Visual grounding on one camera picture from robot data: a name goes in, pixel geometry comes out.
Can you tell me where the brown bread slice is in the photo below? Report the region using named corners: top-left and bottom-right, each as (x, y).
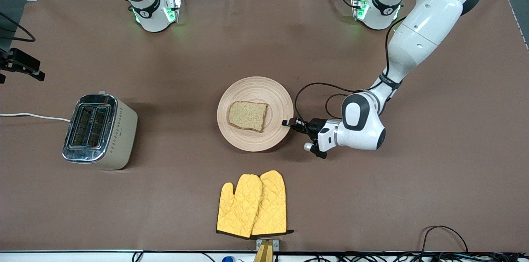
top-left (228, 101), bottom-right (268, 132)

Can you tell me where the round light wooden plate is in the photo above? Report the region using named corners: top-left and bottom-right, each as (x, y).
top-left (217, 76), bottom-right (294, 152)

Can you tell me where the beige and chrome toaster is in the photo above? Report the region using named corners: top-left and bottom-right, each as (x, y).
top-left (62, 91), bottom-right (138, 171)

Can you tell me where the yellow quilted oven mitt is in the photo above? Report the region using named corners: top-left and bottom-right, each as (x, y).
top-left (251, 170), bottom-right (294, 236)
top-left (216, 174), bottom-right (263, 238)

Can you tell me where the brown table cover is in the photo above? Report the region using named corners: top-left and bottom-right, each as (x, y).
top-left (0, 0), bottom-right (529, 253)

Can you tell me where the light wooden strip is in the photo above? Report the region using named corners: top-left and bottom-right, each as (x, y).
top-left (253, 241), bottom-right (274, 262)

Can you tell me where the white toaster power cord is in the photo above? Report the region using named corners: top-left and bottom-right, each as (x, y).
top-left (0, 112), bottom-right (71, 123)

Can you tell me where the small metal bracket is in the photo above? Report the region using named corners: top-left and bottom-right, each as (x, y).
top-left (256, 238), bottom-right (280, 251)

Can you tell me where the black looped cable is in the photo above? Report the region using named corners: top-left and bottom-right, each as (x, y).
top-left (421, 225), bottom-right (469, 254)

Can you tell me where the black cable bundle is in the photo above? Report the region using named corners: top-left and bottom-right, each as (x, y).
top-left (306, 252), bottom-right (529, 262)

